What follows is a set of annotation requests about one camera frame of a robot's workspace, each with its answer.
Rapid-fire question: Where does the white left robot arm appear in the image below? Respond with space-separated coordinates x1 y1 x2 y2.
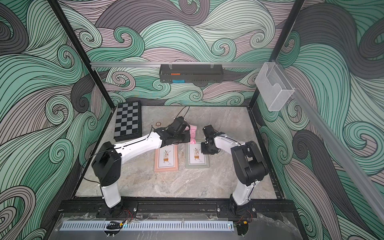
91 117 191 209

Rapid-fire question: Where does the green picture frame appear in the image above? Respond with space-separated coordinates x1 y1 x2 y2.
185 140 210 169

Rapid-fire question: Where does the pink picture frame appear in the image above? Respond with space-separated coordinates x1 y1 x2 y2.
155 145 179 172

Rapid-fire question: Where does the clear acrylic wall box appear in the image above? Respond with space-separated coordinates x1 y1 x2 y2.
255 62 295 112

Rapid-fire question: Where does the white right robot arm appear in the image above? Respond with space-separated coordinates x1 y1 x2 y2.
201 125 269 207

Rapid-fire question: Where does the pink cloth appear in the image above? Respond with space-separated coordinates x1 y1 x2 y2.
185 125 197 144

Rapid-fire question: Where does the black corner frame post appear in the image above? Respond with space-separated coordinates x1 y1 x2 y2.
48 0 115 110
247 0 306 109

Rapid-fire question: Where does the black wall shelf tray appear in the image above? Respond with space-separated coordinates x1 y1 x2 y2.
159 65 224 86

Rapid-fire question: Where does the aluminium rail right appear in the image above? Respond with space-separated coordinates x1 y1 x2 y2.
272 67 384 224

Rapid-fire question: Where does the black white chessboard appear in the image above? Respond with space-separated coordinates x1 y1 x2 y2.
114 101 143 142

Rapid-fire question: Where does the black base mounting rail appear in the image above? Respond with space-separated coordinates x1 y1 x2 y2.
58 197 296 220

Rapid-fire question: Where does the aluminium rail back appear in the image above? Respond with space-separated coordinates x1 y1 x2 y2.
90 61 264 69

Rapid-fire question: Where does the aluminium rail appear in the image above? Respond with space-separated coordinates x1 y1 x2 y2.
90 61 264 69
272 67 384 224

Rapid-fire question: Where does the black corner frame post left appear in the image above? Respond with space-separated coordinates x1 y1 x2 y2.
48 0 115 110

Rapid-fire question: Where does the black corner frame post right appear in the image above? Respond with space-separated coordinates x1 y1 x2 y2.
247 0 306 109

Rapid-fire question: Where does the black camera cable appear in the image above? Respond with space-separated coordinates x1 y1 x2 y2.
175 105 190 119

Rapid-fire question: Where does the white slotted cable duct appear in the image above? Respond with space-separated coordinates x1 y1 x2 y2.
59 220 235 232

